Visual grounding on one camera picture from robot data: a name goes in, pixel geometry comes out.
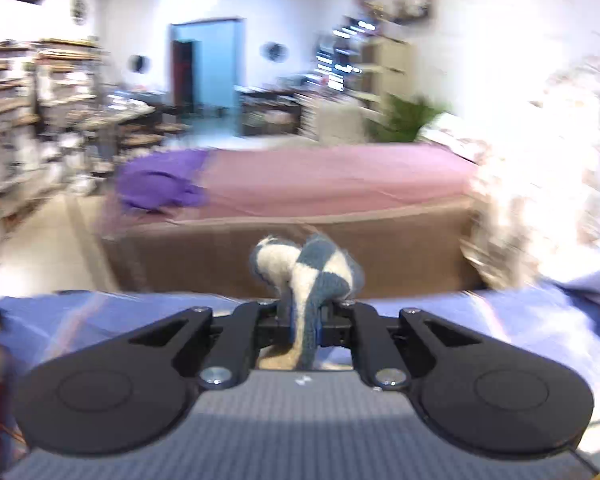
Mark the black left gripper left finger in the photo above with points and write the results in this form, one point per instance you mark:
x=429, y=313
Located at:
x=131, y=390

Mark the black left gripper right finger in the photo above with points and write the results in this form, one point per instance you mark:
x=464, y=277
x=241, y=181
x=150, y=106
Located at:
x=475, y=391

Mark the round black wall clock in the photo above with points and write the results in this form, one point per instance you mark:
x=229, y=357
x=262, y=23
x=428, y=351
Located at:
x=79, y=9

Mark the beige drawer cabinet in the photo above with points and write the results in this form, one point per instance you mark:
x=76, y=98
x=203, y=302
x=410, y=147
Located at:
x=387, y=70

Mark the blue doorway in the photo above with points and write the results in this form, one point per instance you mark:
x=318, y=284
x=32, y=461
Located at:
x=207, y=62

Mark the blue plaid bed sheet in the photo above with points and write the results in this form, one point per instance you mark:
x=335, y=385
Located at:
x=545, y=320

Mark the white grey crumpled garment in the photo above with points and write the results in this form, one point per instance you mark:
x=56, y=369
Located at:
x=584, y=278

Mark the green cream checkered sweater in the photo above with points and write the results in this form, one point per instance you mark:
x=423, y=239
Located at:
x=308, y=277

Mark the green potted plant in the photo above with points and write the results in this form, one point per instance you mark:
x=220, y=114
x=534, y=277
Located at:
x=402, y=119

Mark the purple cloth on bed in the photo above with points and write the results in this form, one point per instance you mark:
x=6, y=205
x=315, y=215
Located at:
x=163, y=179

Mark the wooden display shelving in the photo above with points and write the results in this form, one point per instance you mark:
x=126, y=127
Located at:
x=58, y=123

